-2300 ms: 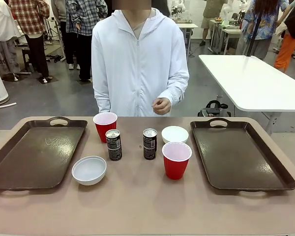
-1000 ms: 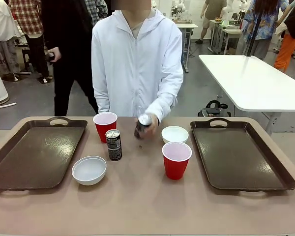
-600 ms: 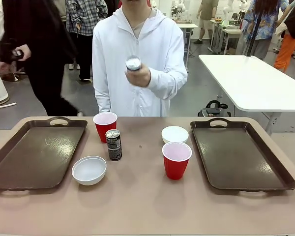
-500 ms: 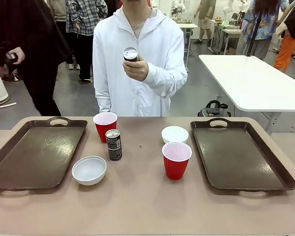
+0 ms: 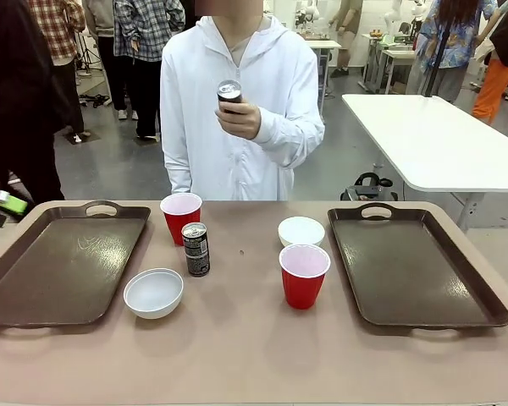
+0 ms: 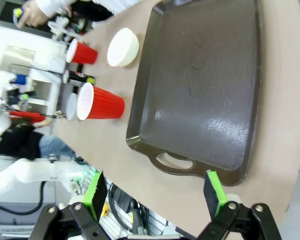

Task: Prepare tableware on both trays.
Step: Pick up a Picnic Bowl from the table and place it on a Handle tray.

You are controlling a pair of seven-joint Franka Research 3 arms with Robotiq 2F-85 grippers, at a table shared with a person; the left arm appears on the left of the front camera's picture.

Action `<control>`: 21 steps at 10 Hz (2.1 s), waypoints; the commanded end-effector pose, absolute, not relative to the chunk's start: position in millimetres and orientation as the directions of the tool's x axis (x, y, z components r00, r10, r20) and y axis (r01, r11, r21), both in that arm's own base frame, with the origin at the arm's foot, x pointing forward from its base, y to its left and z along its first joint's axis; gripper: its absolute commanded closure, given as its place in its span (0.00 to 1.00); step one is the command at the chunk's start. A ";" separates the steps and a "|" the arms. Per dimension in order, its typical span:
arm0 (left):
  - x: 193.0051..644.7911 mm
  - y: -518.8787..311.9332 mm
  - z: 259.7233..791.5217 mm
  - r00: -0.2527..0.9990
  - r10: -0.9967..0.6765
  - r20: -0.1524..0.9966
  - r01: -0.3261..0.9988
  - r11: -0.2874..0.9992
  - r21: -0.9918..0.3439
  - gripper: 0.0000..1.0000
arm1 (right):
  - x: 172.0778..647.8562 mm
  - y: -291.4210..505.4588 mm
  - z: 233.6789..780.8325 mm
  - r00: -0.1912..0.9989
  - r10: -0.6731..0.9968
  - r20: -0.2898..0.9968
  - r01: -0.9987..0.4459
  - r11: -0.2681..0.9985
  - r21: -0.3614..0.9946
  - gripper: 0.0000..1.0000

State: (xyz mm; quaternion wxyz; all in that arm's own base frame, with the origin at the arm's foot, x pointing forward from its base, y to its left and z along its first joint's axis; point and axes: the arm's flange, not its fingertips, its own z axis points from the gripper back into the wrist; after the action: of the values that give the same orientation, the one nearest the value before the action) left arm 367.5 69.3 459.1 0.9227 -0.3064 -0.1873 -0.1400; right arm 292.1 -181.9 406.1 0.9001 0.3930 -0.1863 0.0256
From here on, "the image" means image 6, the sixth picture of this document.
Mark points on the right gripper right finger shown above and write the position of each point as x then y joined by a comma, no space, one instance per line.
215,197

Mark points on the black soda can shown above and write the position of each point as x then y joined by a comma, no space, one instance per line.
77,77

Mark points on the red plastic cup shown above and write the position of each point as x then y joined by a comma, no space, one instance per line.
86,55
105,106

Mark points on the person in white hoodie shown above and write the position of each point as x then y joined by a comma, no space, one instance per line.
120,5

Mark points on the brown plastic serving tray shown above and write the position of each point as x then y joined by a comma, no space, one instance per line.
202,87

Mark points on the bystander in black and jeans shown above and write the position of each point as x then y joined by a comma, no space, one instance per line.
52,146

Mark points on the red tool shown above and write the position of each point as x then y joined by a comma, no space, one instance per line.
25,115

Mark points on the white bowl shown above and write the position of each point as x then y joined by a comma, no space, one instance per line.
122,47
71,107

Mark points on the person's right forearm white sleeve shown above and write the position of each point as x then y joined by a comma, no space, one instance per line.
57,5

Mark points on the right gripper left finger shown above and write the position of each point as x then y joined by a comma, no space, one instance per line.
90,197

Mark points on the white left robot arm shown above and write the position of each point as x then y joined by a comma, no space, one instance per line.
22,175

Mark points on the white cabinet unit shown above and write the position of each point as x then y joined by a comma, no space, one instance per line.
47,50

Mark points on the person's right hand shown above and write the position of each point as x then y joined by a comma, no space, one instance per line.
32,16

